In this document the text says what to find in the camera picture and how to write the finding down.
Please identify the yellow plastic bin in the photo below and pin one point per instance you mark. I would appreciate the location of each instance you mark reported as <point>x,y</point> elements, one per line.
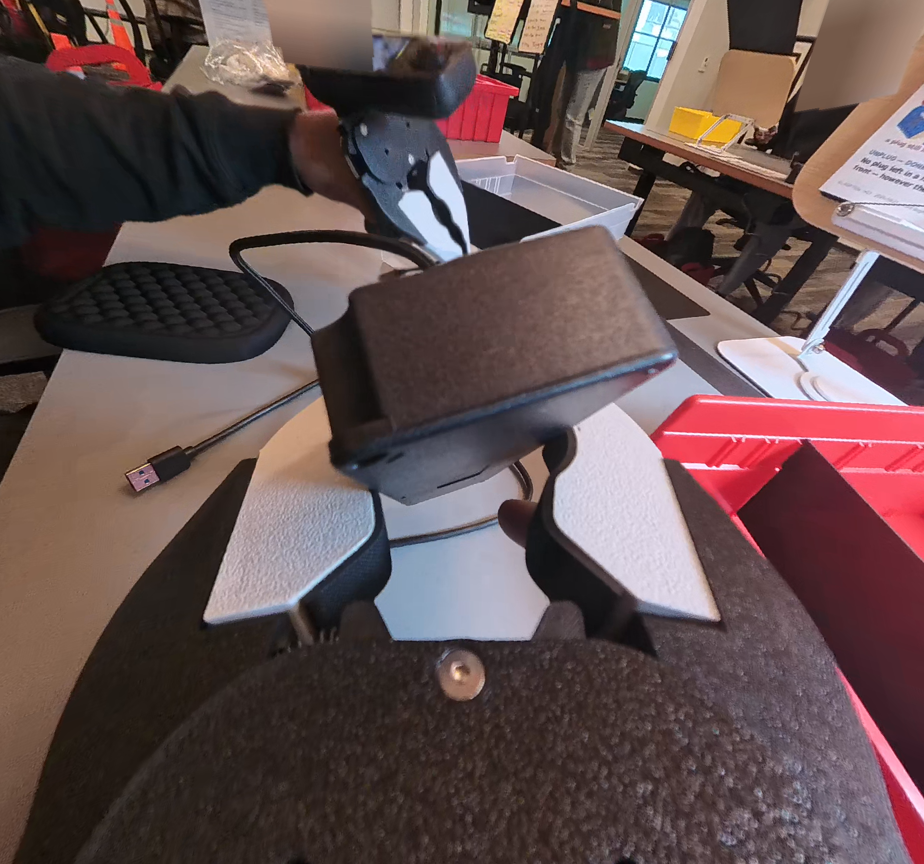
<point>696,122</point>

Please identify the white flip chart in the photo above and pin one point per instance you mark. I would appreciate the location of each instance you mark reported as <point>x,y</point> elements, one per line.
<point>541,14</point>
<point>507,7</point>

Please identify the clear plastic bin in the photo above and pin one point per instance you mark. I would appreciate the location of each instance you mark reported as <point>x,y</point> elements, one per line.
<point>563,189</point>

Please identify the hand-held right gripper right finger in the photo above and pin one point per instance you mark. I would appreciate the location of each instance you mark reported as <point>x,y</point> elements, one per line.
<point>621,525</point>

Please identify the person's left forearm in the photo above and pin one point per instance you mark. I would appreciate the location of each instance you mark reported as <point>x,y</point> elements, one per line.
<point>144,149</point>

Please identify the red plastic bin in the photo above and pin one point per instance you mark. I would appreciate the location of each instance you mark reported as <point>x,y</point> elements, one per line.
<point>722,438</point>

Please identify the orange traffic cone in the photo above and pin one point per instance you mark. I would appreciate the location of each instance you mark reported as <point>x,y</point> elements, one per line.
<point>119,20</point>

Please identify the long black tape strip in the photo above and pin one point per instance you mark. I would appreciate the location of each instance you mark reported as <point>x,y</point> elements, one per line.
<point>714,362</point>

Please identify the person's right hand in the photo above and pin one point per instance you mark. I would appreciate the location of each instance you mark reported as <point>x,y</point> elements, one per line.
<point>516,525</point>

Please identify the clipboard stand with black sheet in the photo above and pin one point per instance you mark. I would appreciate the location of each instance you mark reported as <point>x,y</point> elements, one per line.
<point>765,12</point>

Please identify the black textured armrest pad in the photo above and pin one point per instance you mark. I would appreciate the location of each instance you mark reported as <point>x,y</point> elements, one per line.
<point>166,312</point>

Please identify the person's left hand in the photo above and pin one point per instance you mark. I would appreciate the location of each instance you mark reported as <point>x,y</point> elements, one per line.
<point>325,157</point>

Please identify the black bin divider panel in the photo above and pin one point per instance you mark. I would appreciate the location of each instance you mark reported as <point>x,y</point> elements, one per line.
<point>852,575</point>
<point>505,214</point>

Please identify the clear plastic bag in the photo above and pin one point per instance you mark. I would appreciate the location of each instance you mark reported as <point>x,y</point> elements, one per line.
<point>245,67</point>

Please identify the glass window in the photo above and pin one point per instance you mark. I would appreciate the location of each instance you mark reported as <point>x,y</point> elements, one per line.
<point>653,38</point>

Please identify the red ribbed crate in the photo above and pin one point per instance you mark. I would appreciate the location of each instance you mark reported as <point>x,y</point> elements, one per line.
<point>480,110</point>

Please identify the red bag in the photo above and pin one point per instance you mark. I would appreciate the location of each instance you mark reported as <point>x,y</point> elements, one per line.
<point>682,250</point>
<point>72,250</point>

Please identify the black box usb hub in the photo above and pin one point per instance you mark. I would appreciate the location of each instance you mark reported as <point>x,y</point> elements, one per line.
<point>498,344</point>

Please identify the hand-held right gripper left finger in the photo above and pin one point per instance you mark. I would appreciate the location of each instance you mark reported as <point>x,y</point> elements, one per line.
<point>289,539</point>

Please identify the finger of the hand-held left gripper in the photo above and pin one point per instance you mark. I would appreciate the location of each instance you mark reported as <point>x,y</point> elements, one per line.
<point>426,225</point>
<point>451,193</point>

